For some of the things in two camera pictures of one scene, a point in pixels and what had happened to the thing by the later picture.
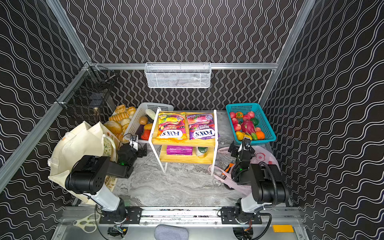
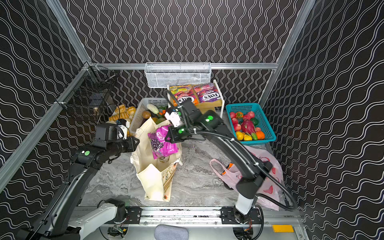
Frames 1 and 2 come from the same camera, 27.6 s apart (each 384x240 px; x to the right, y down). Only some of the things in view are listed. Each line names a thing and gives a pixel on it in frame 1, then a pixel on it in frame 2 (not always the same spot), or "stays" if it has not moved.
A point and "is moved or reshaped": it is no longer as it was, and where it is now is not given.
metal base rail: [251, 215] stays
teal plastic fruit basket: [264, 123] stays
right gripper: [240, 149] to [173, 133]
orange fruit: [260, 135] stays
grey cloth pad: [165, 232] stays
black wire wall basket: [90, 90] stays
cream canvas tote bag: [83, 140] to [156, 175]
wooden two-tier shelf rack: [193, 159] to [205, 107]
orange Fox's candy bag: [172, 127] is moved or reshaped
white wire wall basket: [178, 75] stays
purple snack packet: [174, 150] to [159, 146]
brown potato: [143, 120] to [146, 115]
